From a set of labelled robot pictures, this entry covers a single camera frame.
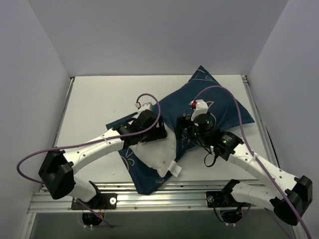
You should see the blue pillowcase with gold script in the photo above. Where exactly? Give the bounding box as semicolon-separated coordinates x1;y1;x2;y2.
119;66;254;195

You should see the white pillow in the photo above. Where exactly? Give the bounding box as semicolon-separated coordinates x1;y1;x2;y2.
130;123;182;178

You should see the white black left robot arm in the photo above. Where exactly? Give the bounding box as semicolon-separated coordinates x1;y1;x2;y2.
38;110;167;209

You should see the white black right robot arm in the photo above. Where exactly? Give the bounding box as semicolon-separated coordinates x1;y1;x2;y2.
175;114;313;226

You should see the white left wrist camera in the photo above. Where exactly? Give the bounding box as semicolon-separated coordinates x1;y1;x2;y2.
135;102;153;112

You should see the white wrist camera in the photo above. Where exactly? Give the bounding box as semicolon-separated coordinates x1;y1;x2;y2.
189;99;208;121
135;102;153;112

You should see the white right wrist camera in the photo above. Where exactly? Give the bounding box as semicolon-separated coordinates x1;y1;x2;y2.
189;99;208;121

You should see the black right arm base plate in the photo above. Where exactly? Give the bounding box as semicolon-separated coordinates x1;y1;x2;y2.
205;191;250;208

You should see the aluminium front rail frame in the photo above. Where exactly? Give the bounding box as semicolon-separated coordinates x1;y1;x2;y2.
21;180;303;239

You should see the aluminium right side rail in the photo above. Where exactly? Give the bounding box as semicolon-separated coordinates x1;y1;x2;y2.
241;75;280;168

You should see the aluminium rail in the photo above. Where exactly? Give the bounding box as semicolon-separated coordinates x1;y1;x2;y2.
53;77;75;147
241;75;280;168

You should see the aluminium left side rail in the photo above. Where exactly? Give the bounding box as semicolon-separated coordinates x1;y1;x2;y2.
53;77;75;147

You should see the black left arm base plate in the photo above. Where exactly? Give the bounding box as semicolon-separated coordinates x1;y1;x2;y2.
71;193;118;210

